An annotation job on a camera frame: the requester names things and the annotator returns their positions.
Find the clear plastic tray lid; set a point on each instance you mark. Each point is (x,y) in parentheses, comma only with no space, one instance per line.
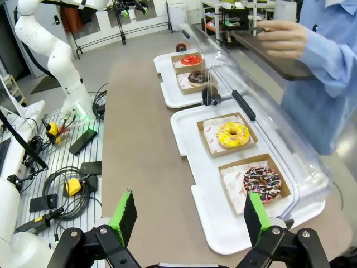
(199,42)
(281,134)

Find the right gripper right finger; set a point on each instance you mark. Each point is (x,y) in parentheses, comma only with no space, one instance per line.
(255,215)

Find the black power brick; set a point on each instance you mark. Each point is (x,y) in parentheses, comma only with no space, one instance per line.
(82,141)

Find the white plastic serving tray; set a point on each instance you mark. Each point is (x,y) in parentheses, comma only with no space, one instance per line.
(212,195)
(167,83)

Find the black lid hinge knob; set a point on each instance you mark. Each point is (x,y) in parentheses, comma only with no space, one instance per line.
(216,101)
(180,48)
(207,93)

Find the black clothes rack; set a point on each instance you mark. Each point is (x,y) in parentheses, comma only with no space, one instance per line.
(122,30)

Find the person's left hand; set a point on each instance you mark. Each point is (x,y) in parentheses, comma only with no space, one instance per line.
(287,39)

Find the white printed paper liner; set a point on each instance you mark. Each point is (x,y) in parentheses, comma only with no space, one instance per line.
(231,184)
(178,64)
(182,82)
(210,134)

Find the black utility cart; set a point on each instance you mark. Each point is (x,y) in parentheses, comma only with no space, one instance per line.
(237,19)

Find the yellow emergency stop box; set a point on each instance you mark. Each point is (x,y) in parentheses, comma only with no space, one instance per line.
(72,188)
(53,131)

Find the black keyboard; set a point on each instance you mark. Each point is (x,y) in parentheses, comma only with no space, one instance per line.
(4,155)

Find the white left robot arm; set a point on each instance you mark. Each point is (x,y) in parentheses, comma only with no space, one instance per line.
(60,61)

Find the black flat plate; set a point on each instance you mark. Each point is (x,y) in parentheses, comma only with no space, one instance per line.
(92,167)
(43,202)

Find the yellow sprinkled donut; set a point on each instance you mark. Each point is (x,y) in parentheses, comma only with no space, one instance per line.
(223,139)

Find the chocolate donut with coloured sprinkles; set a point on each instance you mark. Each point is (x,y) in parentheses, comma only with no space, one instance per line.
(272,176)

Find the brown cardboard donut box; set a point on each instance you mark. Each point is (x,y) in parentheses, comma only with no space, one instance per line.
(185,90)
(175,64)
(287,190)
(205,139)

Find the person torso in blue shirt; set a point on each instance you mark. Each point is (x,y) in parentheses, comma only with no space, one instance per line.
(320,120)

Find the person's left forearm blue sleeve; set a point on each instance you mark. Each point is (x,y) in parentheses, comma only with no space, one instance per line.
(332,58)

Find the chocolate glazed donut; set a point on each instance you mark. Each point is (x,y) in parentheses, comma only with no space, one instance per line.
(192,81)

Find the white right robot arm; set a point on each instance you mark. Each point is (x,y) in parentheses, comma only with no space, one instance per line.
(25,251)

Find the black handheld device yellow label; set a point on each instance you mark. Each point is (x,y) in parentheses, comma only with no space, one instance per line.
(36,222)

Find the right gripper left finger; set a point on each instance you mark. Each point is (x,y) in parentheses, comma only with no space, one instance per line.
(122,215)

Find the grey slotted mounting plate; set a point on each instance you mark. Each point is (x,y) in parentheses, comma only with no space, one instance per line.
(64,160)

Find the black stand pole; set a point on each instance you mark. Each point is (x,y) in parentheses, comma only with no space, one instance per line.
(22,139)

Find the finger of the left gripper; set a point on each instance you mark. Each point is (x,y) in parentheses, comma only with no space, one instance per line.
(144,10)
(125,12)

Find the red glazed donut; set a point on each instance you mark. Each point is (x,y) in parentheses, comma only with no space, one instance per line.
(185,62)

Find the rust red hanging garment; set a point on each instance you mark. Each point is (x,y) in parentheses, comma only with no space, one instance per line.
(71,19)

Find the white cabinet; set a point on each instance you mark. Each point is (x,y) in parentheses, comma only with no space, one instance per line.
(177,16)

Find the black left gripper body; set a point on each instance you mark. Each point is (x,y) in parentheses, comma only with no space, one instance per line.
(129,4)

